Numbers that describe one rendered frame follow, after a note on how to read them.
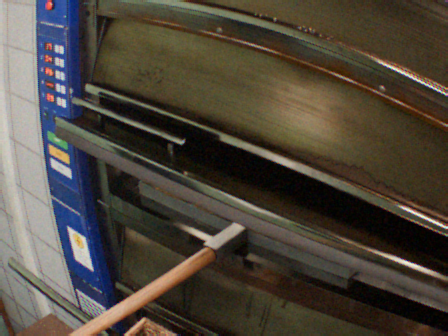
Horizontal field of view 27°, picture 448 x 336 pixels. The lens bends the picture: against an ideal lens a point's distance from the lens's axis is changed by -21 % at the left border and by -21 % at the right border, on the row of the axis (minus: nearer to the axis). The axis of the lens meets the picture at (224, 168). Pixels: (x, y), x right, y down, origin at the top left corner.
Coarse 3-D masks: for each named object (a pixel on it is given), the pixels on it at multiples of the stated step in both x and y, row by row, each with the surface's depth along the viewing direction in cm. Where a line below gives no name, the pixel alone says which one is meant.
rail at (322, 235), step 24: (72, 120) 210; (96, 144) 203; (120, 144) 199; (168, 168) 191; (216, 192) 185; (264, 216) 179; (288, 216) 177; (336, 240) 170; (384, 264) 163; (408, 264) 160
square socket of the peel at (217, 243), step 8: (232, 224) 215; (224, 232) 213; (232, 232) 213; (240, 232) 213; (216, 240) 211; (224, 240) 211; (232, 240) 212; (240, 240) 214; (216, 248) 209; (224, 248) 211; (232, 248) 213; (216, 256) 210; (224, 256) 212
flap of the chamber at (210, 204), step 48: (144, 144) 205; (192, 144) 206; (192, 192) 188; (240, 192) 189; (288, 192) 190; (336, 192) 191; (288, 240) 177; (384, 240) 173; (432, 240) 173; (432, 288) 156
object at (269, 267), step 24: (120, 192) 234; (144, 216) 228; (168, 216) 225; (192, 240) 220; (240, 264) 213; (264, 264) 209; (288, 264) 208; (288, 288) 207; (312, 288) 202; (336, 288) 199; (360, 288) 198; (360, 312) 195; (384, 312) 189; (408, 312) 187; (432, 312) 185
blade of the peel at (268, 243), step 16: (144, 192) 232; (160, 192) 228; (176, 208) 227; (192, 208) 223; (224, 224) 219; (256, 240) 214; (272, 240) 211; (288, 256) 210; (304, 256) 207; (336, 272) 203; (352, 272) 202
